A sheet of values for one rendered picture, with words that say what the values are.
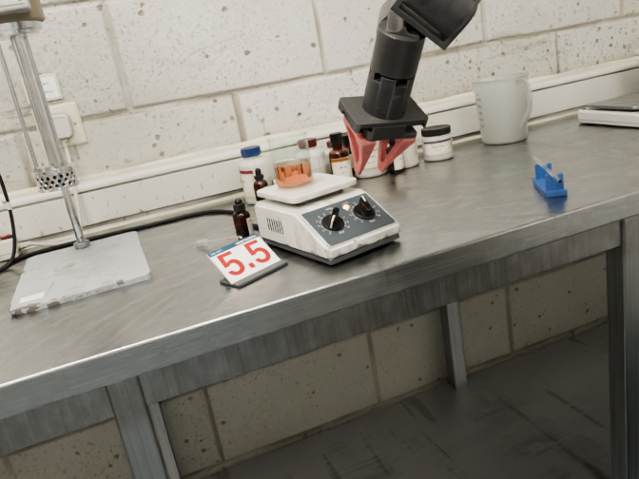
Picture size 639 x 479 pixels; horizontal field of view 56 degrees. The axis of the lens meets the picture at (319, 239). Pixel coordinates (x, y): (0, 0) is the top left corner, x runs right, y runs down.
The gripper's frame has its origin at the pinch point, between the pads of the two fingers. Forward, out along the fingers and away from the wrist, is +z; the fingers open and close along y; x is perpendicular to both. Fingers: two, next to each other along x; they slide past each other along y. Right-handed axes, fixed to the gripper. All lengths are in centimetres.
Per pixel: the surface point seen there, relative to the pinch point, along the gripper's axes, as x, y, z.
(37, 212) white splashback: -43, 47, 37
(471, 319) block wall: -24, -59, 78
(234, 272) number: 4.0, 19.6, 12.7
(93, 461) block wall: -17, 45, 93
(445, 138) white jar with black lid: -34, -38, 22
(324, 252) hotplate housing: 7.1, 8.1, 8.2
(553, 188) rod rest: 3.9, -31.5, 5.2
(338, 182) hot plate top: -4.8, 1.8, 6.4
